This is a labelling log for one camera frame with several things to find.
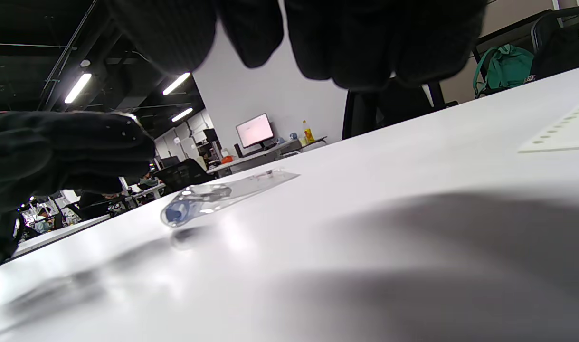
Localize person's right hand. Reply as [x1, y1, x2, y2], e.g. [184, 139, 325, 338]
[106, 0, 487, 91]

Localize clear ring binder blue spine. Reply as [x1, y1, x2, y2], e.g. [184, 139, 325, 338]
[160, 170, 300, 228]

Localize person's left hand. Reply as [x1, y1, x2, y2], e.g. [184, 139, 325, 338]
[0, 112, 156, 277]

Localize computer monitor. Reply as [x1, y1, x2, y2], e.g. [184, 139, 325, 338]
[236, 113, 275, 149]

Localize black backpack white straps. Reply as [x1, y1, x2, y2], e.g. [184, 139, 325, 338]
[532, 19, 579, 79]

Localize black office chair chrome base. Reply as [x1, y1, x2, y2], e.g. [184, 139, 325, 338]
[342, 81, 458, 140]

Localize green backpack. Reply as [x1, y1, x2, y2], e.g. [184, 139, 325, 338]
[473, 44, 534, 98]

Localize lined loose-leaf paper stack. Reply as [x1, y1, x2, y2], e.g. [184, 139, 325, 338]
[517, 95, 579, 153]

